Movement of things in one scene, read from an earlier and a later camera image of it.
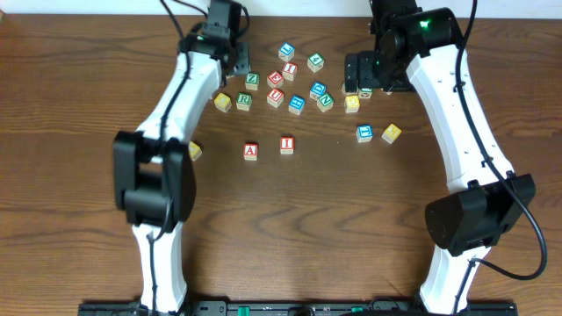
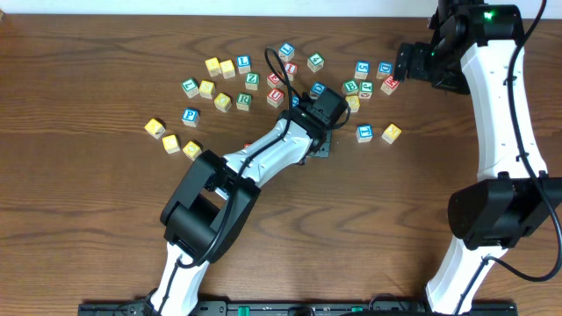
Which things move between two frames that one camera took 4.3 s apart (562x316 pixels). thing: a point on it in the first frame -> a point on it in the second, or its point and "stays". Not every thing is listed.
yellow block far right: [392, 133] stays
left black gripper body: [241, 63] -> [325, 149]
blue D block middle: [318, 89] stays
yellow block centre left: [222, 102] stays
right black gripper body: [376, 73] -> [434, 66]
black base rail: [299, 308] stays
